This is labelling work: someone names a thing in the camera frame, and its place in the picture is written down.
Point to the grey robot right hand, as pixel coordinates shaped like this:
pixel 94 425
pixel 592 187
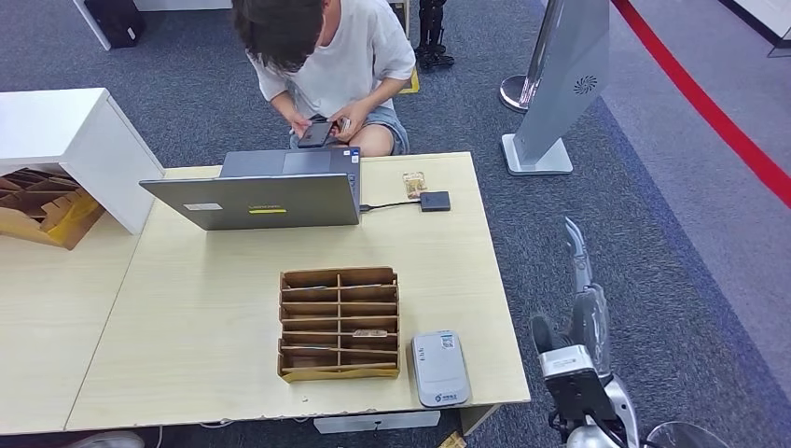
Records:
pixel 593 321

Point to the person's left hand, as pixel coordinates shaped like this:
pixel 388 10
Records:
pixel 352 117

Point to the person's right hand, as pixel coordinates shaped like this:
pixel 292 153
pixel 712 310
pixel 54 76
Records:
pixel 301 123

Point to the black phone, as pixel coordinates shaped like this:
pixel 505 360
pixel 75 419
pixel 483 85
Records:
pixel 315 135

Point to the beige room key card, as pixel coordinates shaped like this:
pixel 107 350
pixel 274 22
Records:
pixel 369 334

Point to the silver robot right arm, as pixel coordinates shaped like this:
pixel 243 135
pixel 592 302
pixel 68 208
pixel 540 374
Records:
pixel 624 414

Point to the person's right forearm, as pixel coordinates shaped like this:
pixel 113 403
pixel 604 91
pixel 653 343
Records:
pixel 287 106

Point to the person's left forearm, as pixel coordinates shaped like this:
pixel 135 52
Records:
pixel 383 96

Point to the person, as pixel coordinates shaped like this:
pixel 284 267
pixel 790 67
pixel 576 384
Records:
pixel 352 56

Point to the small yellow brown card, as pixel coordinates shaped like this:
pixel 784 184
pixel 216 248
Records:
pixel 414 184

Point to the grey white card reader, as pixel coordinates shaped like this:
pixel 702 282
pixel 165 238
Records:
pixel 440 371

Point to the yellow card scrap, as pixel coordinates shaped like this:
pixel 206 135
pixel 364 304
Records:
pixel 453 441

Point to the brown cardboard card organiser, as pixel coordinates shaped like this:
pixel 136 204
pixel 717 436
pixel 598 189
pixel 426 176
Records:
pixel 338 321

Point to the grey laptop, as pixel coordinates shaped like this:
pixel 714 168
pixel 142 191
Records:
pixel 266 201

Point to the small black square box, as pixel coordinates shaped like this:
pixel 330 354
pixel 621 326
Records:
pixel 435 201

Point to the black robot legs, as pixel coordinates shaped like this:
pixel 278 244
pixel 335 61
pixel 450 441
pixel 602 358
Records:
pixel 432 25

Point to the white desk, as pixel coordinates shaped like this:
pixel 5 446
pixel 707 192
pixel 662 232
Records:
pixel 244 9

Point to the round grey base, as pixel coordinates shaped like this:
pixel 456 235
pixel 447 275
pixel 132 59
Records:
pixel 692 438

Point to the black computer case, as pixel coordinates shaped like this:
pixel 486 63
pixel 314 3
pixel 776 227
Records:
pixel 114 21

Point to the grey kiosk stand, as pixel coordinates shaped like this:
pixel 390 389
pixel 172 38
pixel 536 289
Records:
pixel 562 80

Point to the white cabinet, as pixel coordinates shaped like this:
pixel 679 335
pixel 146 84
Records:
pixel 62 123

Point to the red barrier strip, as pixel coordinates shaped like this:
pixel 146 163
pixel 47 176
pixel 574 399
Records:
pixel 698 99

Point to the brown yellow cardboard box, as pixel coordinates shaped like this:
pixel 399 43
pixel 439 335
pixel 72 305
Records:
pixel 37 216

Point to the white shoe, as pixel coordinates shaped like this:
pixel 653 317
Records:
pixel 108 440

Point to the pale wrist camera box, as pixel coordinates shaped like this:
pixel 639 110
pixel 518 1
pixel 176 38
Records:
pixel 565 362

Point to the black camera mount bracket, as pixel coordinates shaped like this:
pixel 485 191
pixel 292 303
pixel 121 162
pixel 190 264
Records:
pixel 578 396

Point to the chrome stanchion post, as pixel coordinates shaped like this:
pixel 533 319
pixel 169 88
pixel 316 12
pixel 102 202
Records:
pixel 513 93

